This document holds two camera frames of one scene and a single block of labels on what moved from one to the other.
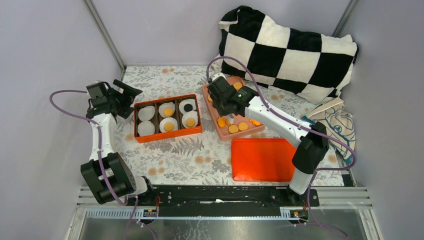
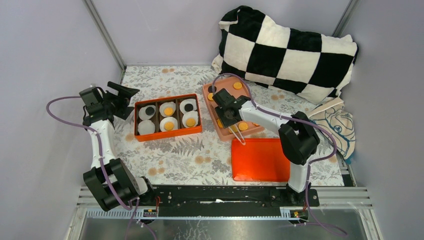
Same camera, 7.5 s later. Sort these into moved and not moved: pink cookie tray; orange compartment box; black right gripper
Moved: black right gripper
Not moved: orange compartment box; pink cookie tray
